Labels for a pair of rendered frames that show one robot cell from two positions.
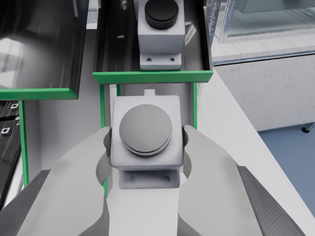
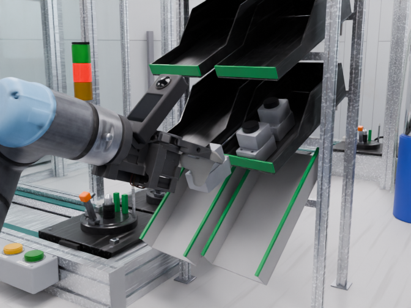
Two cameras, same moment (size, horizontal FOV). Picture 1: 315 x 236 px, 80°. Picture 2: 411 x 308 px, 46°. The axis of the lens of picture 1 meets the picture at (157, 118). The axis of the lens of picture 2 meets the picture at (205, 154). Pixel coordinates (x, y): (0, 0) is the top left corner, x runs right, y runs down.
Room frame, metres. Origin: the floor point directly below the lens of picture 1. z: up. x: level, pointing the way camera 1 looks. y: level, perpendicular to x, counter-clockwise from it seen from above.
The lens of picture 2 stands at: (-0.49, -0.51, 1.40)
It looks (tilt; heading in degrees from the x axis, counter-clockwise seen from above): 12 degrees down; 42
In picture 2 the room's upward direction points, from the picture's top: straight up
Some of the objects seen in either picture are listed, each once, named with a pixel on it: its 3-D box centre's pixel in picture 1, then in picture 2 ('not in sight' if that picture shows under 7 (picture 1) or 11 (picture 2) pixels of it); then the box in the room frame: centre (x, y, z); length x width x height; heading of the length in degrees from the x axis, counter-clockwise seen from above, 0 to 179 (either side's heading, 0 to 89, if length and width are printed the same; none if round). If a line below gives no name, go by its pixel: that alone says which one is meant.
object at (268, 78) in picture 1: (249, 76); not in sight; (1.21, -0.72, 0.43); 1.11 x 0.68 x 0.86; 100
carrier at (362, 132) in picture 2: not in sight; (364, 137); (1.55, 0.38, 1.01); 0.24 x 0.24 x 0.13; 10
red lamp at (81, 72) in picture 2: not in sight; (82, 72); (0.27, 0.63, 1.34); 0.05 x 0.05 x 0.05
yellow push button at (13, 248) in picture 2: not in sight; (13, 250); (-0.04, 0.47, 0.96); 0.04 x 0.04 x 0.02
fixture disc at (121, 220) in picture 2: not in sight; (109, 220); (0.19, 0.43, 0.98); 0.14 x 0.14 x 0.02
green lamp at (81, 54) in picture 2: not in sight; (81, 54); (0.27, 0.63, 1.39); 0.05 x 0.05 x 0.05
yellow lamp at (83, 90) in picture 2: not in sight; (83, 90); (0.27, 0.63, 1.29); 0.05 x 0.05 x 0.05
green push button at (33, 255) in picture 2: not in sight; (33, 257); (-0.03, 0.40, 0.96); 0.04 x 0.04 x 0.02
